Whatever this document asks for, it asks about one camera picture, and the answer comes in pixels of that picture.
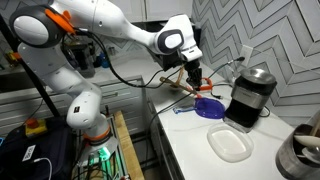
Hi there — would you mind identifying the blue bottle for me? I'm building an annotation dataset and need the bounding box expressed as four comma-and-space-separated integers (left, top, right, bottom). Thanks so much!
96, 51, 111, 70

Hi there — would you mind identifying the white wall outlet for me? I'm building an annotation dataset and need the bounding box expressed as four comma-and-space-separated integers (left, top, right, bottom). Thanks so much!
239, 44, 254, 68

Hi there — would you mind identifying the orange heart shaped lid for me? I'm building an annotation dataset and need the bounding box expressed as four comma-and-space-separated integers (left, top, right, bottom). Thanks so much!
199, 77, 215, 92

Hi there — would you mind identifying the wooden spoon in holder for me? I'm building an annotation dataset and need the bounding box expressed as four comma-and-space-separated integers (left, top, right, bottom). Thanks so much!
309, 116, 320, 138

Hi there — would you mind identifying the black bag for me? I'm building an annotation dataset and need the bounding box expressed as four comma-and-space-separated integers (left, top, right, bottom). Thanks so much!
0, 115, 73, 180

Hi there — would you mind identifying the black coffee maker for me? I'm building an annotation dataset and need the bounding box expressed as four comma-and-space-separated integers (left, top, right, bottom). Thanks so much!
223, 74, 278, 130

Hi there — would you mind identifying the silver drawer handle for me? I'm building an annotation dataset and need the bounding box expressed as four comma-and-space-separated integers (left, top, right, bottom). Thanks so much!
101, 91, 120, 99

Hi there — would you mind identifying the red emergency stop button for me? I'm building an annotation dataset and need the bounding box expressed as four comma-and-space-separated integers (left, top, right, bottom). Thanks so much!
24, 117, 49, 139

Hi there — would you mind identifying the small clear glass bowl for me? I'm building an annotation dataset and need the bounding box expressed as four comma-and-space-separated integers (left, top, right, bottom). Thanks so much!
167, 77, 190, 93

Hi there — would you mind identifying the blue and white packet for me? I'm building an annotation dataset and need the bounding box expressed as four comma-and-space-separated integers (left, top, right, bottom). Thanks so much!
172, 104, 197, 115

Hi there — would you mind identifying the white spoon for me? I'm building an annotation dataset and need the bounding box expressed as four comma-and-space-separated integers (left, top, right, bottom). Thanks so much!
293, 134, 320, 150

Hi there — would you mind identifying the long black power cable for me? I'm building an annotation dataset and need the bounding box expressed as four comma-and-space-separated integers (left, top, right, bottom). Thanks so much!
145, 56, 246, 169

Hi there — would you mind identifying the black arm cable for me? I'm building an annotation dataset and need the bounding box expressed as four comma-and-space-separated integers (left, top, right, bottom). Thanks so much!
62, 29, 185, 90

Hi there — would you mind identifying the black stand with orange clamps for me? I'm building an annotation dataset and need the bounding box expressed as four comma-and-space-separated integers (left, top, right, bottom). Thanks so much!
0, 14, 62, 118

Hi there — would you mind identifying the white label tag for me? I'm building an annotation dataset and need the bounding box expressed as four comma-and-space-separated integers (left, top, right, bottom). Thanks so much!
21, 144, 37, 163

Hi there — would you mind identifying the steel utensil holder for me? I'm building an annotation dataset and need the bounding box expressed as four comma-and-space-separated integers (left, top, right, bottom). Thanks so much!
275, 111, 320, 180

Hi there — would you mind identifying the white charging cable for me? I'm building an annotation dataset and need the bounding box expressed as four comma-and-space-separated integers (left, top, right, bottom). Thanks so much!
33, 157, 54, 180

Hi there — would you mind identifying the black microwave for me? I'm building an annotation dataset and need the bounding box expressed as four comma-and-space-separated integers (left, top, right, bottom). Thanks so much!
145, 20, 202, 51

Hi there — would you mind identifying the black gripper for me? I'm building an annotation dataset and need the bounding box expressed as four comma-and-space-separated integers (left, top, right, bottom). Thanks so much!
184, 57, 203, 90

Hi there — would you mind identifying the clear plastic container lid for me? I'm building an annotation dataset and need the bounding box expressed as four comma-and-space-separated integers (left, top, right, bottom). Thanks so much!
206, 123, 255, 164

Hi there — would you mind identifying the wooden board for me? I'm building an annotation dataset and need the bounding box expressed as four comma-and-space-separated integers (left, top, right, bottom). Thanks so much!
111, 110, 145, 180

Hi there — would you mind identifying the purple plastic lid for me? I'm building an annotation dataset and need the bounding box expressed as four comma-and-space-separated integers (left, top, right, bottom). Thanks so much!
194, 97, 227, 120

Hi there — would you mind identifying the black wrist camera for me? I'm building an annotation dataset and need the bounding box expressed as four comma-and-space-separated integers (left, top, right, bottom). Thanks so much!
161, 54, 186, 72

